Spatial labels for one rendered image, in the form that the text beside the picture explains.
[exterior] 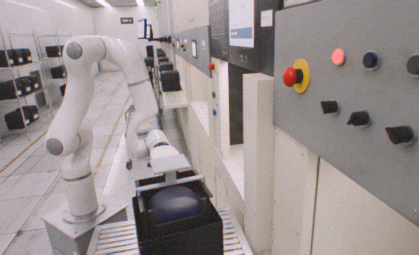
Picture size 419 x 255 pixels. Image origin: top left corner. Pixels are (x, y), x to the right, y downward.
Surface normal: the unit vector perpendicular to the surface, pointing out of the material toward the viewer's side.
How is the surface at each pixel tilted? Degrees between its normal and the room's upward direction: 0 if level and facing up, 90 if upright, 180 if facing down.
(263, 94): 90
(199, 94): 90
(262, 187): 90
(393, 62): 90
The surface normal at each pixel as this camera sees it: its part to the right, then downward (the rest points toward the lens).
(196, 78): 0.18, 0.30
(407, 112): -0.98, 0.10
